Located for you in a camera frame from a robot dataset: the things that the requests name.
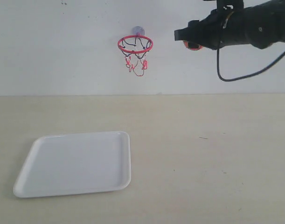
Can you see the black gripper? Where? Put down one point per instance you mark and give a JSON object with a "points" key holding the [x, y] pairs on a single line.
{"points": [[219, 29]]}

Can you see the small orange basketball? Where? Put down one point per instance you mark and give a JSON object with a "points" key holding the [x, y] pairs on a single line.
{"points": [[192, 46]]}

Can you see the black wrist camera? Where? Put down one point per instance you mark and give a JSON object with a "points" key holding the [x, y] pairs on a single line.
{"points": [[229, 4]]}

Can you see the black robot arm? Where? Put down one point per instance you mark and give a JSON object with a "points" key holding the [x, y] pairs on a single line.
{"points": [[265, 24]]}

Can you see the red mini basketball hoop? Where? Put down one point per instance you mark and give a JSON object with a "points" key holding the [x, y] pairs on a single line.
{"points": [[134, 49]]}

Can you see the white plastic tray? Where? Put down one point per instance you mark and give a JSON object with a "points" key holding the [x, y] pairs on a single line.
{"points": [[73, 164]]}

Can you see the clear suction cup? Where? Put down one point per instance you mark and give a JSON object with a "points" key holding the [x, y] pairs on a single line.
{"points": [[138, 30]]}

